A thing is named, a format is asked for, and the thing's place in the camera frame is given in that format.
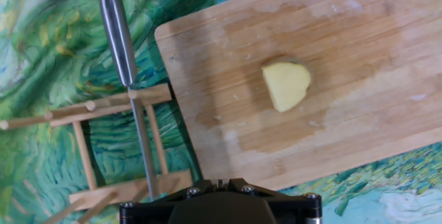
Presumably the yellow potato half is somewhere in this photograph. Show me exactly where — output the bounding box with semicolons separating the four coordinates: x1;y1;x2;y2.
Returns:
261;61;311;113

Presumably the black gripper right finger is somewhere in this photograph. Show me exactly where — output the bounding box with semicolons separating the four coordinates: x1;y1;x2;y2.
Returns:
220;178;324;224

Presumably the steel cleaver knife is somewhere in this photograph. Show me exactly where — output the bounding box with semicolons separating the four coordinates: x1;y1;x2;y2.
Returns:
95;0;161;201

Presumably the wooden cutting board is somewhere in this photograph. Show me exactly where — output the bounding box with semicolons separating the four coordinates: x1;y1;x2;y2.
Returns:
154;0;442;192

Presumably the painted landscape tablecloth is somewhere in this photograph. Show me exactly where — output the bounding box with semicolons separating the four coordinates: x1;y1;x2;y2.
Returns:
0;0;442;224

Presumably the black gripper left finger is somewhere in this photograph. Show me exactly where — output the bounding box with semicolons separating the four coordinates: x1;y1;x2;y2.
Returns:
119;178;219;224

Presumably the wooden peg rack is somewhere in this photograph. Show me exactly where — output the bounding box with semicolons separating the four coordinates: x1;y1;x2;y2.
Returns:
0;83;193;224

